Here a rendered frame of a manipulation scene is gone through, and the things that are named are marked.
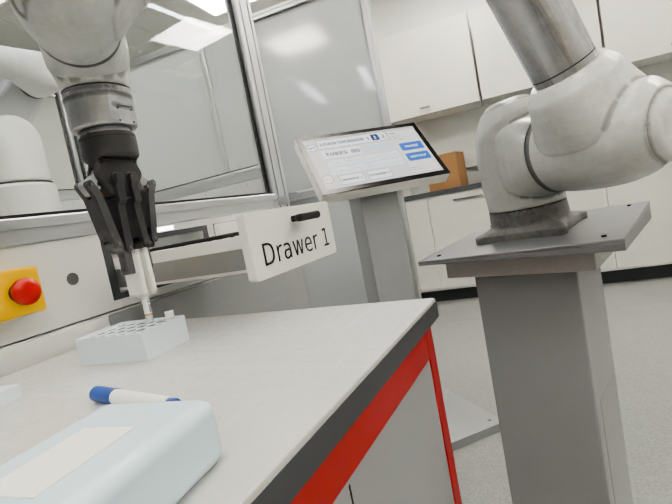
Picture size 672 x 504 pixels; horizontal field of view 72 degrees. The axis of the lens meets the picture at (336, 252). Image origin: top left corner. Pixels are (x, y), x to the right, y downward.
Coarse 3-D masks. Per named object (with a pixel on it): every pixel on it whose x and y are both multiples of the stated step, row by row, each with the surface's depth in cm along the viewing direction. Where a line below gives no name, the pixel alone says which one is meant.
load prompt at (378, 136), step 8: (352, 136) 179; (360, 136) 179; (368, 136) 180; (376, 136) 181; (384, 136) 181; (320, 144) 173; (328, 144) 174; (336, 144) 174; (344, 144) 175; (352, 144) 176
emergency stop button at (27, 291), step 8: (24, 280) 67; (32, 280) 68; (16, 288) 66; (24, 288) 66; (32, 288) 67; (40, 288) 68; (16, 296) 66; (24, 296) 66; (32, 296) 67; (24, 304) 67
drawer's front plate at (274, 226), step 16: (288, 208) 83; (304, 208) 88; (320, 208) 93; (240, 224) 72; (256, 224) 74; (272, 224) 77; (288, 224) 82; (304, 224) 87; (320, 224) 93; (240, 240) 72; (256, 240) 73; (272, 240) 77; (288, 240) 81; (304, 240) 86; (320, 240) 92; (256, 256) 72; (272, 256) 76; (288, 256) 81; (304, 256) 85; (320, 256) 91; (256, 272) 72; (272, 272) 76
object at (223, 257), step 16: (224, 240) 76; (160, 256) 83; (176, 256) 81; (192, 256) 79; (208, 256) 78; (224, 256) 76; (240, 256) 75; (160, 272) 83; (176, 272) 81; (192, 272) 80; (208, 272) 78; (224, 272) 77; (240, 272) 75
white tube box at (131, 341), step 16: (144, 320) 70; (160, 320) 68; (176, 320) 66; (96, 336) 65; (112, 336) 61; (128, 336) 60; (144, 336) 60; (160, 336) 62; (176, 336) 65; (80, 352) 64; (96, 352) 63; (112, 352) 62; (128, 352) 61; (144, 352) 60; (160, 352) 62
